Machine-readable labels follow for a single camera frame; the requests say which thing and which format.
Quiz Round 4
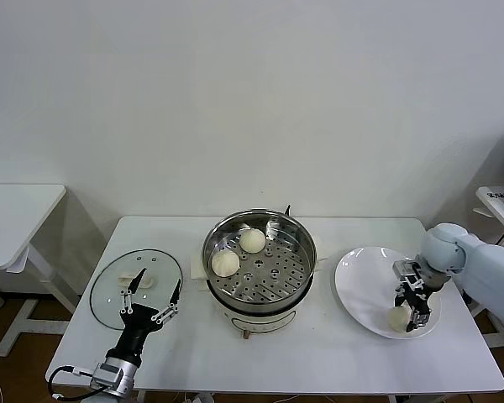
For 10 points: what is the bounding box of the perforated steel steamer basket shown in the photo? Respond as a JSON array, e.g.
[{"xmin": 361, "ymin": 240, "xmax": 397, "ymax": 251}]
[{"xmin": 201, "ymin": 209, "xmax": 318, "ymax": 304}]

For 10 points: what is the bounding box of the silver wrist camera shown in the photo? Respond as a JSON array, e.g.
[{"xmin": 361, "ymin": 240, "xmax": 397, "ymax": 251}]
[
  {"xmin": 392, "ymin": 259, "xmax": 423, "ymax": 290},
  {"xmin": 88, "ymin": 363, "xmax": 123, "ymax": 391}
]

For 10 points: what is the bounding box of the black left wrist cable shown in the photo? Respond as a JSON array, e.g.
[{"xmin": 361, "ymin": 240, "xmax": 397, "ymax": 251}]
[{"xmin": 45, "ymin": 364, "xmax": 96, "ymax": 400}]

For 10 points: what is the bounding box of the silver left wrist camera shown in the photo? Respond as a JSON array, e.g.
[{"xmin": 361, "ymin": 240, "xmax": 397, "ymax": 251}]
[{"xmin": 88, "ymin": 363, "xmax": 123, "ymax": 391}]

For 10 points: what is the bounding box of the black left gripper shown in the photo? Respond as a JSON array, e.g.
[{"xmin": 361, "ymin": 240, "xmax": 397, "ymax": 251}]
[{"xmin": 104, "ymin": 268, "xmax": 183, "ymax": 367}]

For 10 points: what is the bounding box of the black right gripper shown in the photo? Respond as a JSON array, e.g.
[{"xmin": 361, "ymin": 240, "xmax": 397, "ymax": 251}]
[{"xmin": 393, "ymin": 280, "xmax": 432, "ymax": 333}]

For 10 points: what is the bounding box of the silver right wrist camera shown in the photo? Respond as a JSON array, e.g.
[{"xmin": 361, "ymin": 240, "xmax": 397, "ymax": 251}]
[{"xmin": 392, "ymin": 259, "xmax": 423, "ymax": 290}]

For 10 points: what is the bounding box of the round glass pot lid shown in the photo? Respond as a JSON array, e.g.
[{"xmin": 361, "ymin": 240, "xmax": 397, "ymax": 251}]
[{"xmin": 88, "ymin": 248, "xmax": 184, "ymax": 332}]

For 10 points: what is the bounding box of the white steamed baozi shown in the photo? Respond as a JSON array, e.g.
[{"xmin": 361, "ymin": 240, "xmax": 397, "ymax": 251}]
[
  {"xmin": 386, "ymin": 307, "xmax": 411, "ymax": 334},
  {"xmin": 239, "ymin": 228, "xmax": 266, "ymax": 254},
  {"xmin": 211, "ymin": 250, "xmax": 241, "ymax": 278}
]

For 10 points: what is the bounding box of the white side table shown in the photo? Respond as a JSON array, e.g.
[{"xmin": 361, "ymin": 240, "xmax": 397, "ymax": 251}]
[{"xmin": 0, "ymin": 183, "xmax": 81, "ymax": 359}]

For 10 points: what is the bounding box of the white electric cooking pot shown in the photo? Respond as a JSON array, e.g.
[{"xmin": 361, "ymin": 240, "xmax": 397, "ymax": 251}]
[{"xmin": 190, "ymin": 234, "xmax": 333, "ymax": 339}]

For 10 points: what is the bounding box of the white round plate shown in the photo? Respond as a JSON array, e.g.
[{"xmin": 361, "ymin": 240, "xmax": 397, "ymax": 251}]
[{"xmin": 334, "ymin": 246, "xmax": 442, "ymax": 340}]

